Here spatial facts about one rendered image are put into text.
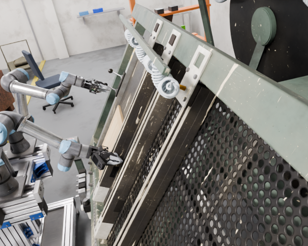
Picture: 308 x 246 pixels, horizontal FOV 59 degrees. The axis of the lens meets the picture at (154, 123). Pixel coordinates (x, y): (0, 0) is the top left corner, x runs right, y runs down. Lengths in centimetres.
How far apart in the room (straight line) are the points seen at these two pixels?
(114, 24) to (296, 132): 889
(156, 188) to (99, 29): 840
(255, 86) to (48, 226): 255
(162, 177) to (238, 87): 50
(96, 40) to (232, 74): 870
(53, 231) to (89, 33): 728
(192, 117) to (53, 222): 223
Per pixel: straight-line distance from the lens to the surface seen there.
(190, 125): 95
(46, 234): 287
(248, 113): 63
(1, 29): 956
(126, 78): 208
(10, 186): 206
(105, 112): 244
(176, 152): 99
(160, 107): 123
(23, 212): 216
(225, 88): 73
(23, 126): 172
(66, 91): 205
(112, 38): 935
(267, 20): 145
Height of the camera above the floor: 220
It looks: 30 degrees down
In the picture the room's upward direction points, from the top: 10 degrees counter-clockwise
